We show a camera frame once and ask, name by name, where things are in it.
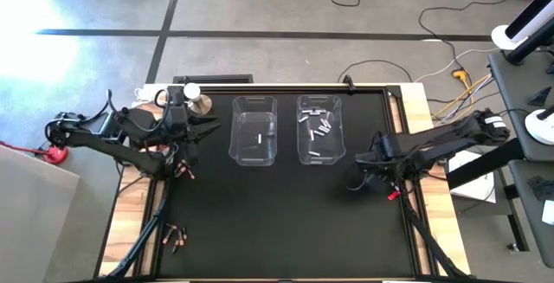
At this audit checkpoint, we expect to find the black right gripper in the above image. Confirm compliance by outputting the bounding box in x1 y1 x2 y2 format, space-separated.
354 151 413 194

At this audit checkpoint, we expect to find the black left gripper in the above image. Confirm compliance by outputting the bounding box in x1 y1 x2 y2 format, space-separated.
169 109 222 146

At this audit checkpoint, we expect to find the clear plastic bin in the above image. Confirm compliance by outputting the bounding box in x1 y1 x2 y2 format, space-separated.
228 94 280 167
296 94 347 166

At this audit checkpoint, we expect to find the silver round weight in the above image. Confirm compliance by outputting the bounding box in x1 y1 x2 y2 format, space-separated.
183 81 214 117

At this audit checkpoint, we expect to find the dark table mat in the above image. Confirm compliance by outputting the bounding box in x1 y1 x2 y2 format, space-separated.
156 87 416 279

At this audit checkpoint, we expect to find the black diagonal strut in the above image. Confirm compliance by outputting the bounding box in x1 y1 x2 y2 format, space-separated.
106 187 171 280
402 187 471 280

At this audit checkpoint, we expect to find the white box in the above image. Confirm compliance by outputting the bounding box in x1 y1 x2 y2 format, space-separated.
448 148 498 205

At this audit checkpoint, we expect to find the black support beam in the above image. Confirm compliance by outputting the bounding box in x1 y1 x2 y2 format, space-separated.
445 137 527 190

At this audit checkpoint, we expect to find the red round base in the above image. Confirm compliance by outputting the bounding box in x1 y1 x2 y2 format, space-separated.
42 143 70 166

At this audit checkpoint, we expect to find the grey desk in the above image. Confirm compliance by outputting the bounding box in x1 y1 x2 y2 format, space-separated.
487 48 554 163
508 159 554 270

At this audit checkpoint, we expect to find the white round stand base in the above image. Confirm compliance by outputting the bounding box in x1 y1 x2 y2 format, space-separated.
491 23 528 52
525 108 554 146

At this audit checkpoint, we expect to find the white paper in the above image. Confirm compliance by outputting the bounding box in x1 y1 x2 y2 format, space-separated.
540 199 554 226

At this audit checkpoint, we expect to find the grey board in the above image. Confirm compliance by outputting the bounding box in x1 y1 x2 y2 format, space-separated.
0 143 82 283

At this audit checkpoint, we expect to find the white and black panel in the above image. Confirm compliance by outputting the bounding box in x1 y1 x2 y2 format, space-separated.
505 0 554 42

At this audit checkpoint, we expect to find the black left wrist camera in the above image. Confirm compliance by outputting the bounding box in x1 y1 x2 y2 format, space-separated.
166 96 188 122

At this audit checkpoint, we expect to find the black metal table frame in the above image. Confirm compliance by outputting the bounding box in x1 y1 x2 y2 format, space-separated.
133 82 434 282

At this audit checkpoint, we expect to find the white power strip cable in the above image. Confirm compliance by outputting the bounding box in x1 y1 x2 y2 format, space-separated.
132 86 168 108

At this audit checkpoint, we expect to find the yellow extension cord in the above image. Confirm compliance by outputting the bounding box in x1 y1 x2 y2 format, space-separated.
432 68 493 124

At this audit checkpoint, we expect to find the white floor cable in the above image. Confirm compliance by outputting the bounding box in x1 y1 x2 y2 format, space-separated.
414 47 499 84

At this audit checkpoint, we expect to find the long black floor cable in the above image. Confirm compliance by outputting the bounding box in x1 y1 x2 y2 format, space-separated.
417 0 516 74

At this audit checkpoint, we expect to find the black triangular bracket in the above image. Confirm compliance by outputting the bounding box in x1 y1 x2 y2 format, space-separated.
526 86 548 107

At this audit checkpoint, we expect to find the red cable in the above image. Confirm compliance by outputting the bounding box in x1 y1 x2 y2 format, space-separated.
0 139 47 158

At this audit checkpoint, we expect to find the black stand post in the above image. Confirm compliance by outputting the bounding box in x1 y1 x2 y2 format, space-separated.
506 27 554 66

